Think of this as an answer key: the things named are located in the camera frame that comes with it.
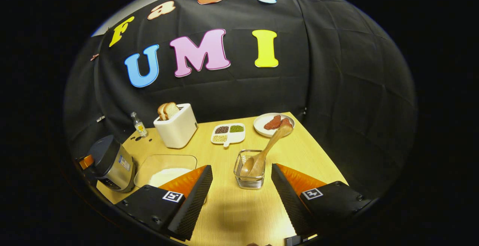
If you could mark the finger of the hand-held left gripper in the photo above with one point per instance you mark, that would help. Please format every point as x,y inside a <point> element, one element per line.
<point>86,162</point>

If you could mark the white round plate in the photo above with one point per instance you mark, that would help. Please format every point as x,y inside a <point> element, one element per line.
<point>260,126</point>

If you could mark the pile of pale soybeans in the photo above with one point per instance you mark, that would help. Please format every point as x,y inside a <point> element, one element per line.
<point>219,138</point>

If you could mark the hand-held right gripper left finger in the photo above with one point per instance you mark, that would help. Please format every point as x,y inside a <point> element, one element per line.
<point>194,201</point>

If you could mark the small glass bottle yellow label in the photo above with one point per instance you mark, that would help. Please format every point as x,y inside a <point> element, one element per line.
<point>140,128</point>

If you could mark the white toaster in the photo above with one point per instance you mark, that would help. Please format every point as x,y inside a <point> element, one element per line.
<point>177,132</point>

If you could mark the pile of green beans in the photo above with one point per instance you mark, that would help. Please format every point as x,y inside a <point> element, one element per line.
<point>237,128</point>

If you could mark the wooden spoon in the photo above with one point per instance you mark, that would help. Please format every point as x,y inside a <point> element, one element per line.
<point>269,147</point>

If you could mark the bread slice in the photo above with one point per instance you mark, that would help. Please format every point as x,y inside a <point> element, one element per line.
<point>161,112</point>
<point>171,110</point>

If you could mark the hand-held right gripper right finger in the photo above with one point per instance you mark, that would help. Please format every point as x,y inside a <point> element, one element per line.
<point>290,205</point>

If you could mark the red meat slice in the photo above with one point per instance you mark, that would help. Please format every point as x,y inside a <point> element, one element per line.
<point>272,122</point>
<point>287,121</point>

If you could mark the pile of dark beans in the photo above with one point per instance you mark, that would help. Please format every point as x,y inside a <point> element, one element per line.
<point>221,129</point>

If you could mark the black backdrop cloth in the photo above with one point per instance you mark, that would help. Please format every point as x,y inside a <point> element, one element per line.
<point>336,89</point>

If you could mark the white divided dish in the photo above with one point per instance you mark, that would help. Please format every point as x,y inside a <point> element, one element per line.
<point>236,137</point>

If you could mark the black and silver rice cooker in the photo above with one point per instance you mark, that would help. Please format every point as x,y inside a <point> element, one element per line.
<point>112,163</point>

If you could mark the clear plastic container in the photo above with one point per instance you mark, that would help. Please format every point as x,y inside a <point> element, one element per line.
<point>149,163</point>

